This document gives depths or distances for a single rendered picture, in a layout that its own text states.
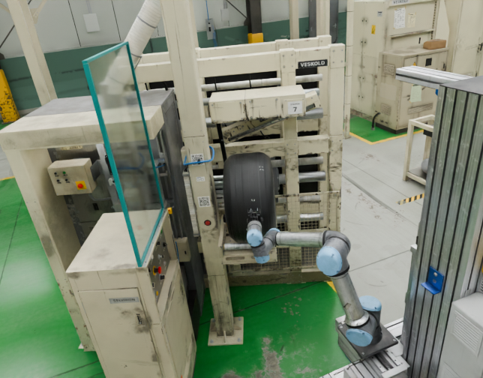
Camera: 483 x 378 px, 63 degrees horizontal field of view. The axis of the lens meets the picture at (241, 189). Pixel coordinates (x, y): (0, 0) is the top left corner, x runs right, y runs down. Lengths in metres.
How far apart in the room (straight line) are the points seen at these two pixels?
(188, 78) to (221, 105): 0.38
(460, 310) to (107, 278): 1.54
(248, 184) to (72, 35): 9.38
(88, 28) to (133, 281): 9.58
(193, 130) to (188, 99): 0.18
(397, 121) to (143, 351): 5.56
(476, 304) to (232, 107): 1.65
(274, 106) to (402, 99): 4.48
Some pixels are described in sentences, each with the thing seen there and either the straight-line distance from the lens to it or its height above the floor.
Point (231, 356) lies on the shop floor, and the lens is 3.14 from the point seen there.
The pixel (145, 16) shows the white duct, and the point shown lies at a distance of 2.51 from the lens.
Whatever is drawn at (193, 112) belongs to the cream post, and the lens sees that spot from 2.27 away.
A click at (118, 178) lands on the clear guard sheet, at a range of 1.72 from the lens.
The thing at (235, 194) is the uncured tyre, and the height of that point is 1.34.
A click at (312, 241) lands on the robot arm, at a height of 1.26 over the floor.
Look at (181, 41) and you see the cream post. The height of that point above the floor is 2.18.
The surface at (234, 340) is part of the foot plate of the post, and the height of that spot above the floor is 0.01.
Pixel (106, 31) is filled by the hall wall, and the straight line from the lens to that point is 11.28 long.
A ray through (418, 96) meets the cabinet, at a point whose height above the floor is 0.57.
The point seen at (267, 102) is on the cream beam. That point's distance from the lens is 2.50.
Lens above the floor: 2.41
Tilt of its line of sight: 27 degrees down
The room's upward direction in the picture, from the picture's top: 6 degrees counter-clockwise
